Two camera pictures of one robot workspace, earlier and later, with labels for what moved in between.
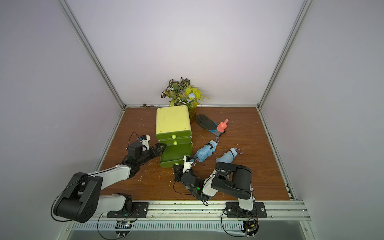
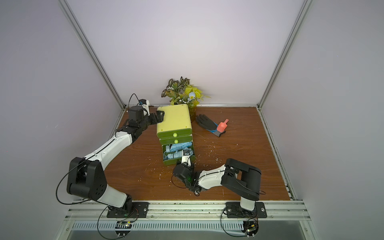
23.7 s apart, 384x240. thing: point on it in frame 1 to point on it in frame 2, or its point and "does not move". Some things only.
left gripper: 158,151 to 160,119
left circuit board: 123,228 does not move
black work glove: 208,124 does not move
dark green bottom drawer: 173,155 does not move
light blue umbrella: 228,156 to 176,154
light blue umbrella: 202,154 to 177,147
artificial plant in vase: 181,93 does not move
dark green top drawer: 173,135 does not move
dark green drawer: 176,141 does not move
